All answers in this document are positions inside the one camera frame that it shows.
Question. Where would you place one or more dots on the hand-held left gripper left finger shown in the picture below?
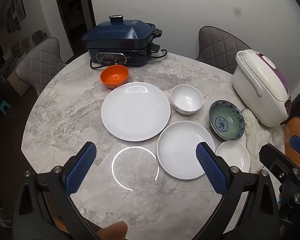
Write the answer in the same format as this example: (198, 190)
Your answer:
(81, 167)

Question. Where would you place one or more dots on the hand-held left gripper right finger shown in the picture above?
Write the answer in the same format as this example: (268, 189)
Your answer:
(211, 167)

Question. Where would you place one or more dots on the small white plate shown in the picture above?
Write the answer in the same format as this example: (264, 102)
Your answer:
(233, 155)

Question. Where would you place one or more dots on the medium white plate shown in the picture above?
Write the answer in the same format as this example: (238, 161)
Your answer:
(177, 150)

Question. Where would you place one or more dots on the blue floral green bowl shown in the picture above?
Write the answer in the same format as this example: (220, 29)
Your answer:
(226, 121)

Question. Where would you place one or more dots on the large white plate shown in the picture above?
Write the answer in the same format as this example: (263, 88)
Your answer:
(135, 112)

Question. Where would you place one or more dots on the person's left hand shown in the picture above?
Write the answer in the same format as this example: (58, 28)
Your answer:
(113, 232)

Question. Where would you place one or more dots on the orange chair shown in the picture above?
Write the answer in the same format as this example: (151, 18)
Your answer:
(298, 127)

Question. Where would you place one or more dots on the clear drinking glass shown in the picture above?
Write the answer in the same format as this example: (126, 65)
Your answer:
(281, 135)

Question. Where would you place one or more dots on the white dish cloth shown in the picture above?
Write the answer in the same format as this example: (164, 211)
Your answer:
(256, 130)

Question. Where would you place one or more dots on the white purple rice cooker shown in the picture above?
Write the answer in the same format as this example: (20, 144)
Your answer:
(261, 87)

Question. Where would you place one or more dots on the white bowl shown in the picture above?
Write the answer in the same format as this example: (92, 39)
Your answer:
(186, 98)

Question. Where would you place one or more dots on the orange bowl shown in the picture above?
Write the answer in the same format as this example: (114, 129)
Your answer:
(114, 76)

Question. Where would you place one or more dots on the blue stool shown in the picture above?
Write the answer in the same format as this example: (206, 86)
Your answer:
(4, 107)

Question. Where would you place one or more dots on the cardboard box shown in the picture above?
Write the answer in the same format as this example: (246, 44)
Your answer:
(17, 80)

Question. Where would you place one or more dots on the grey quilted chair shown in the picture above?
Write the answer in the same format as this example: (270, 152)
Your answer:
(40, 60)
(220, 45)

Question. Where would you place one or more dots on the dark blue electric cooker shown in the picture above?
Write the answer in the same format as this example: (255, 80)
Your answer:
(117, 37)

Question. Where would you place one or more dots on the framed wall picture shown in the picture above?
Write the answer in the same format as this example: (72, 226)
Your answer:
(19, 6)

